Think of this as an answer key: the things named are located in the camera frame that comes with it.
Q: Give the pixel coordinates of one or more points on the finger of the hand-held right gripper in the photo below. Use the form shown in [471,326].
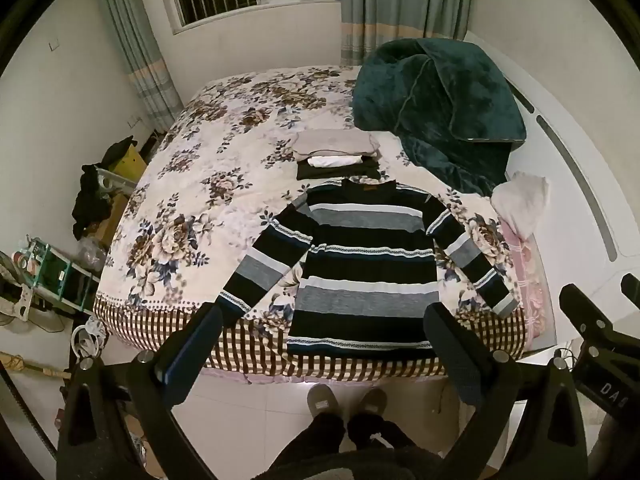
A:
[631,290]
[582,310]

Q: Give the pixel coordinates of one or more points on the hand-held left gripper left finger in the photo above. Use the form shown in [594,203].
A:
[192,350]

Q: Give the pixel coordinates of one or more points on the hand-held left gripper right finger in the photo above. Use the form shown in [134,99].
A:
[452,355]

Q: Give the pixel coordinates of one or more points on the striped knit sweater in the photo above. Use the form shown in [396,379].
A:
[365,260]

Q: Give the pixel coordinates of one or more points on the pile of dark clothes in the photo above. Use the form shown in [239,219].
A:
[90,200]

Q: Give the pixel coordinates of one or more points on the pink bed sheet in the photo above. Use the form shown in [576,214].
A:
[532,280]

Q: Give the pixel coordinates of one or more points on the grey slipper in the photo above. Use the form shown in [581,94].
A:
[372,401]
[324,400]

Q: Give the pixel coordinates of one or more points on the person's right leg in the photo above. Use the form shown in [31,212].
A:
[380,432]

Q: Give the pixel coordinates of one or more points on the person's leg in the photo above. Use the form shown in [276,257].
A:
[315,445]
[380,432]

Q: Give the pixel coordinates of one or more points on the crumpled white cloth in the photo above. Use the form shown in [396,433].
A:
[520,200]

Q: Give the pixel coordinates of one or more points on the person's left leg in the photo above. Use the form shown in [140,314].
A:
[315,445]

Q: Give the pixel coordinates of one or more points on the cardboard box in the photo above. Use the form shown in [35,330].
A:
[111,217]

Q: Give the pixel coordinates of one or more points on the green storage rack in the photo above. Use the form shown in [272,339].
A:
[55,275]

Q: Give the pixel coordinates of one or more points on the floral bedspread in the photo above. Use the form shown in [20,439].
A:
[200,185]

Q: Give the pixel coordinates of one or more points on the white headboard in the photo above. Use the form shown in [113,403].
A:
[565,125]

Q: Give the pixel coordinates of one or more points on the yellow box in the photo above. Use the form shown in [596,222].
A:
[129,162]

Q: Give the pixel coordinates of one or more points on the black cloth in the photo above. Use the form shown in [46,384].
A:
[117,150]

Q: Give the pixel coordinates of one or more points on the folded white garment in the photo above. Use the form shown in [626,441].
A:
[332,161]

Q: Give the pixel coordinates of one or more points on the dark green plush blanket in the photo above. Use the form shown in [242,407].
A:
[440,90]

